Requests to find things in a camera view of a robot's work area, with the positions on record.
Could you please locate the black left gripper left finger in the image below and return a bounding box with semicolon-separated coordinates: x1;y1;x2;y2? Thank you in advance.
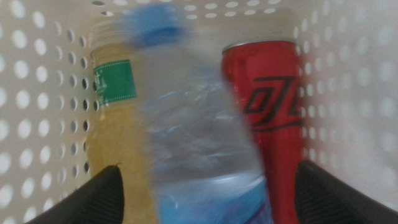
26;164;125;224

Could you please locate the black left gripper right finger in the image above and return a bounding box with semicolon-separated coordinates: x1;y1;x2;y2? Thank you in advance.
294;160;398;224

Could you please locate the yellow tea bottle green label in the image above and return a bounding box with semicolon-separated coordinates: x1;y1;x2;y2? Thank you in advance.
88;23;159;224

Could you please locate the clear water bottle blue cap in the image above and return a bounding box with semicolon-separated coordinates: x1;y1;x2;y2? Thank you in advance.
116;2;274;224

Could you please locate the red soda can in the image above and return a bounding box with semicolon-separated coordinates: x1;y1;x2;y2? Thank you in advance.
221;39;304;224

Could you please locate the white perforated plastic basket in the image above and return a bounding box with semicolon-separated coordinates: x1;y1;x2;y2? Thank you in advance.
0;0;398;224

